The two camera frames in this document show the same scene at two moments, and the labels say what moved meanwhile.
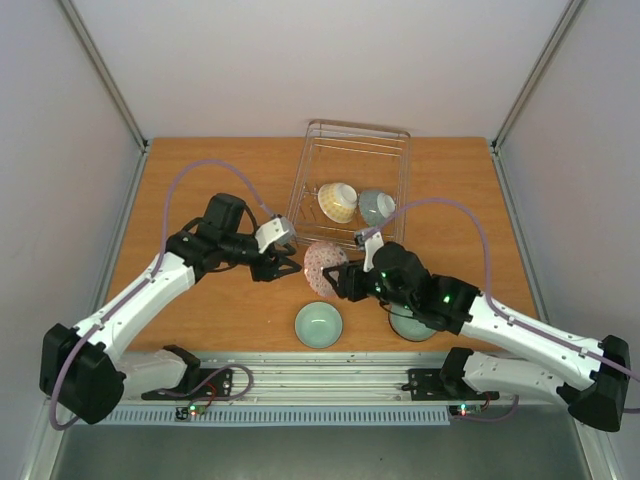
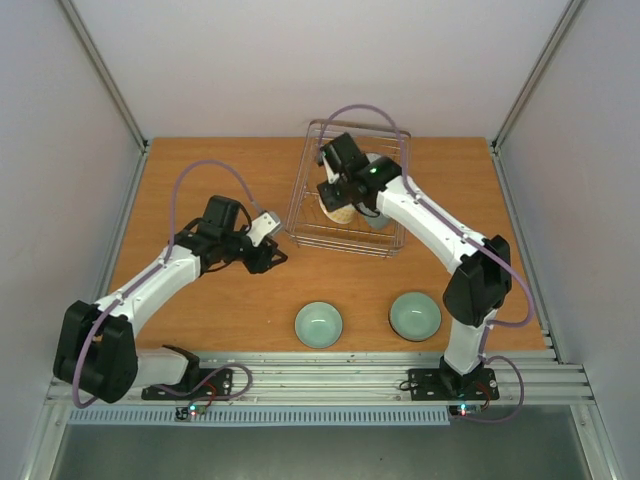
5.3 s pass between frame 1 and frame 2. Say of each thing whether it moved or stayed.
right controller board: stayed
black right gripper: moved
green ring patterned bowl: stayed
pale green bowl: stayed
